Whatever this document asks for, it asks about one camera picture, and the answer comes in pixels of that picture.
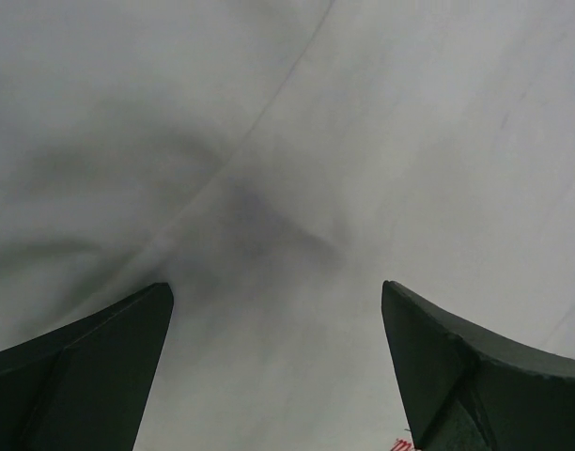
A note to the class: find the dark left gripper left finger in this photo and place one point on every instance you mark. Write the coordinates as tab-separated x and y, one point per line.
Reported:
85	386

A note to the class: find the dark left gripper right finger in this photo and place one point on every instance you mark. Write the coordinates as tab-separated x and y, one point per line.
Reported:
464	387

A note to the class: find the white Coca-Cola t-shirt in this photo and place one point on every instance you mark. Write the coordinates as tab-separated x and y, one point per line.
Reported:
275	162

